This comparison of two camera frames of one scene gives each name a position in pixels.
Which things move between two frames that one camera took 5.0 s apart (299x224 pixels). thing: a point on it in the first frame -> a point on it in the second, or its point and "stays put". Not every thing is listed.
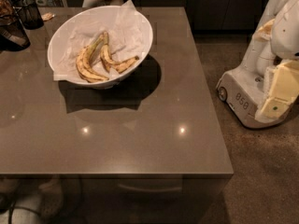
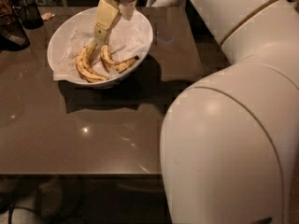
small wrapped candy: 48,16 stays put
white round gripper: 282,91 -> 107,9
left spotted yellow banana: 84,56 stays put
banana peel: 107,59 stays put
